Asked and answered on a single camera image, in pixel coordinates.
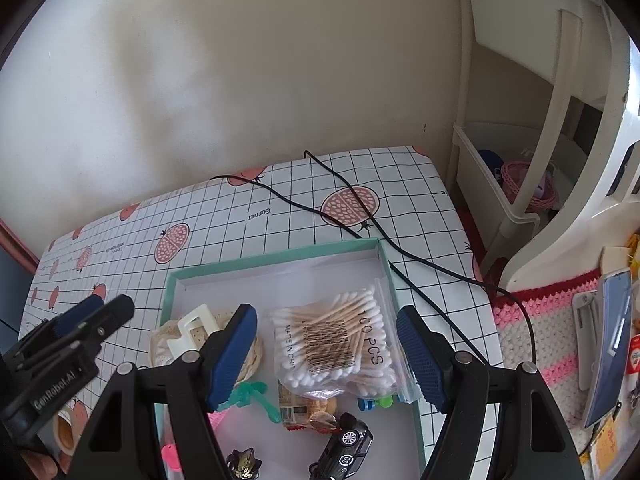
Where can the cream plastic hair claw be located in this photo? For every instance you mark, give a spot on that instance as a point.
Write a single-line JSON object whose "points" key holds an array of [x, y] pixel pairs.
{"points": [[194, 328]]}

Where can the person's right hand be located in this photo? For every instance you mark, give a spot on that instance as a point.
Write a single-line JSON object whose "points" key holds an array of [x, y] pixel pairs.
{"points": [[46, 467]]}

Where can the cream lace cloth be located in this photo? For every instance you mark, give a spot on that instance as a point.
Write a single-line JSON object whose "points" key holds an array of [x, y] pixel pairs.
{"points": [[160, 354]]}

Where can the black toy car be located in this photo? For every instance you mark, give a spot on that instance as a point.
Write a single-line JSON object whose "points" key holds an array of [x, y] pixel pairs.
{"points": [[345, 452]]}

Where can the pink white crochet mat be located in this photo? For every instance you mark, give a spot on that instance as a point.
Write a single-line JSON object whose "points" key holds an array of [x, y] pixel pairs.
{"points": [[540, 325]]}

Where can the dark blue cabinet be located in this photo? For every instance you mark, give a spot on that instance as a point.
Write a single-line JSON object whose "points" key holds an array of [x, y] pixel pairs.
{"points": [[18, 265]]}

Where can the blue grey hair clipper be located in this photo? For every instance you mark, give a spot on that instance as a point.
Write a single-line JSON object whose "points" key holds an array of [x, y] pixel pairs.
{"points": [[602, 320]]}

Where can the white slotted basket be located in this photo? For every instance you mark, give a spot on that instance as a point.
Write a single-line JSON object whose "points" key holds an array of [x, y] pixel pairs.
{"points": [[601, 210]]}

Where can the tape roll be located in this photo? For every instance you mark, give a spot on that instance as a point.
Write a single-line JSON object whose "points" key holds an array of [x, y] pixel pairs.
{"points": [[62, 428]]}

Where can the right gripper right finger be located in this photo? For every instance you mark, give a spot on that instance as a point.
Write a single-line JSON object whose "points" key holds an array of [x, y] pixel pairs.
{"points": [[429, 356]]}

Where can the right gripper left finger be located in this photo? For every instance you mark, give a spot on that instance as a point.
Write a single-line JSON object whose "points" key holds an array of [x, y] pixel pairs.
{"points": [[224, 353]]}

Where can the teal shallow tray box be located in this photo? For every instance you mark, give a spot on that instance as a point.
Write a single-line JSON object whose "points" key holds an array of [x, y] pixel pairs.
{"points": [[294, 278]]}

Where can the pink hair roller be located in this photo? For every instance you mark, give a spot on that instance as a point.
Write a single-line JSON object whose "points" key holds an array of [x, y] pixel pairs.
{"points": [[169, 451]]}

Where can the brown snack packet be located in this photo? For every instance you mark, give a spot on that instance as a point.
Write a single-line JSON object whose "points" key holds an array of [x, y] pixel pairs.
{"points": [[299, 413]]}

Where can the colourful plastic clips cluster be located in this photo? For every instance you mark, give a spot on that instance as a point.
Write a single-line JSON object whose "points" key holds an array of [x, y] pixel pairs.
{"points": [[366, 405]]}

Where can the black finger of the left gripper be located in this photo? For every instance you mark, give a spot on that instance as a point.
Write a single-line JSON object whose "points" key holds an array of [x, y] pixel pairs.
{"points": [[88, 324]]}

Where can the white shelf unit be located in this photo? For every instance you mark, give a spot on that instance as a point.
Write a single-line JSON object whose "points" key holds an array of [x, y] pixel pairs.
{"points": [[529, 69]]}

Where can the teal plastic figure toy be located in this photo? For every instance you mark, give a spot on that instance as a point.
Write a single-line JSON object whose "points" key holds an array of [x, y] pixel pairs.
{"points": [[247, 393]]}

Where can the dark patterned packet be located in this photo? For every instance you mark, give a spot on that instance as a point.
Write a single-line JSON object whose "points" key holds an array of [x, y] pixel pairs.
{"points": [[244, 465]]}

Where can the bag of cotton swabs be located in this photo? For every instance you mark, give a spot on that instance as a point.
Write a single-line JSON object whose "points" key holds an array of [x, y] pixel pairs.
{"points": [[346, 343]]}

